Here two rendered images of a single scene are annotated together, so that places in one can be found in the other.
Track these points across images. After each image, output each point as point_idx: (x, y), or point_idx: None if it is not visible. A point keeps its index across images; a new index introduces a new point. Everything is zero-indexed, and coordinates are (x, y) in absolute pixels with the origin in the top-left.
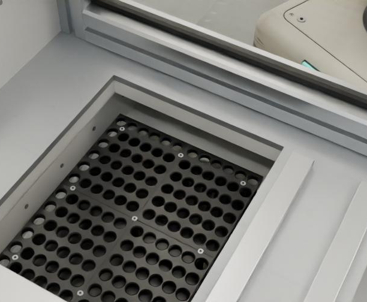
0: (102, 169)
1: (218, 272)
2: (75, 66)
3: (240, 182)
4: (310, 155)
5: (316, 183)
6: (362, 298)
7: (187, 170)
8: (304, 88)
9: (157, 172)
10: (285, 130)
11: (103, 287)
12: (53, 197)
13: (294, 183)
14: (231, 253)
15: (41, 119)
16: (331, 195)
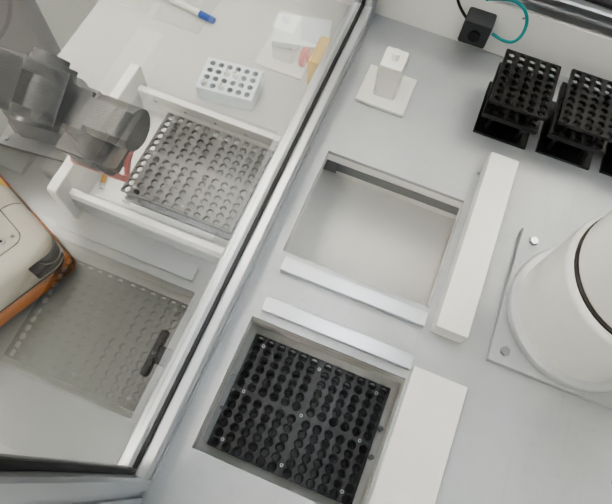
0: (262, 446)
1: (352, 351)
2: (184, 481)
3: (263, 348)
4: (257, 299)
5: (280, 296)
6: None
7: (256, 384)
8: (224, 298)
9: (244, 411)
10: (237, 315)
11: (353, 426)
12: (291, 477)
13: (287, 308)
14: (338, 345)
15: (244, 495)
16: (287, 287)
